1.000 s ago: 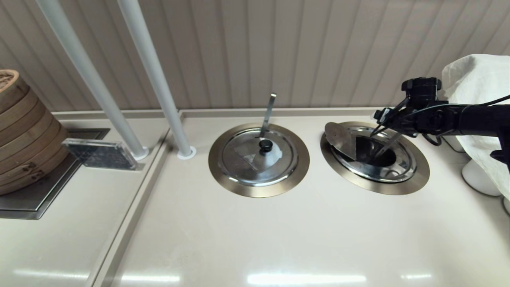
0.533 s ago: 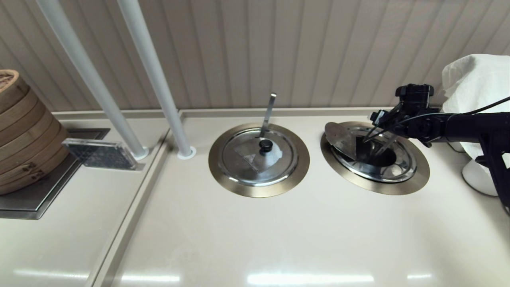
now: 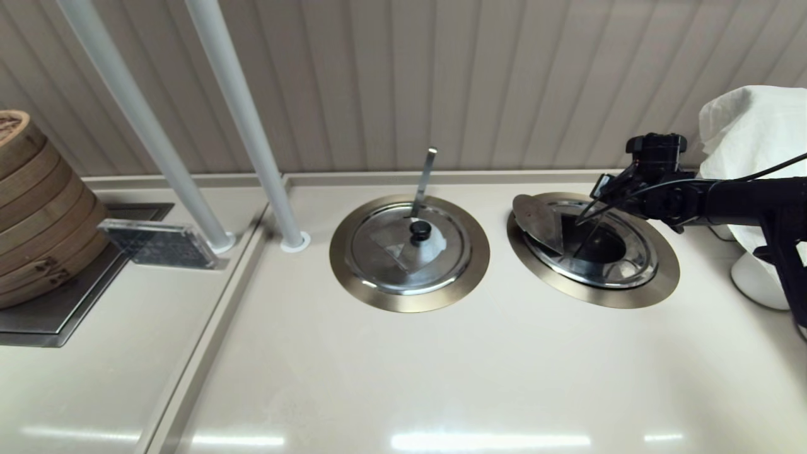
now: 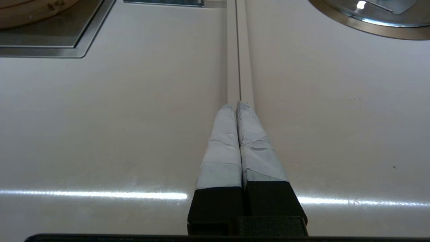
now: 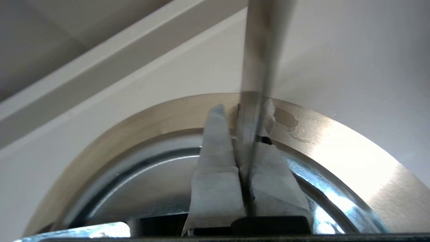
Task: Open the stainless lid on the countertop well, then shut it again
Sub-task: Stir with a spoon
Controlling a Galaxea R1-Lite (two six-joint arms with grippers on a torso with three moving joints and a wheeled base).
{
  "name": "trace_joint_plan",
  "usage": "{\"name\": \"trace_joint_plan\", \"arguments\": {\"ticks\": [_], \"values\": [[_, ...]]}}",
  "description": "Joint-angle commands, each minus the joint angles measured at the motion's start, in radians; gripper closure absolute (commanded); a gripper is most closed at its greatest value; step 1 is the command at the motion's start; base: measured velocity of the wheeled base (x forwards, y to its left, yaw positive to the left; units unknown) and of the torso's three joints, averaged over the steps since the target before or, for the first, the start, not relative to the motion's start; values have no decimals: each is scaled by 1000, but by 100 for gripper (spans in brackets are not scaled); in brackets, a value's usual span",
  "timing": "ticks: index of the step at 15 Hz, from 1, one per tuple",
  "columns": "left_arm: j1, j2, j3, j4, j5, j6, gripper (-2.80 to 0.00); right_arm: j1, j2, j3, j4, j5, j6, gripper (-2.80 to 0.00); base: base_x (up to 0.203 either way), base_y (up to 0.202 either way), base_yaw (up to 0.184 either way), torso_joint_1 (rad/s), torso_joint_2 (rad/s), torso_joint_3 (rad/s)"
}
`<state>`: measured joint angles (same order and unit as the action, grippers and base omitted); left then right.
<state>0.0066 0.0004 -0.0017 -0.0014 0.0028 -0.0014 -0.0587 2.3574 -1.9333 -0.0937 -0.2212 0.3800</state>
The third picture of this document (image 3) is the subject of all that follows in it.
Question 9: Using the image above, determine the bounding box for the white pole base ring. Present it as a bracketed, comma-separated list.
[279, 230, 311, 253]
[203, 231, 238, 254]

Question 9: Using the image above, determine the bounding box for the clear acrylic sign holder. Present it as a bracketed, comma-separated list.
[98, 218, 229, 271]

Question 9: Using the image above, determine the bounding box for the white metal pole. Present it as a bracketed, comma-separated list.
[58, 0, 231, 247]
[185, 0, 308, 247]

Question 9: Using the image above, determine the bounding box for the sunken steel pot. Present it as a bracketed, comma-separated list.
[561, 214, 626, 265]

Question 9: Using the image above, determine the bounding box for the bamboo steamer stack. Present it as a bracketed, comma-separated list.
[0, 109, 113, 310]

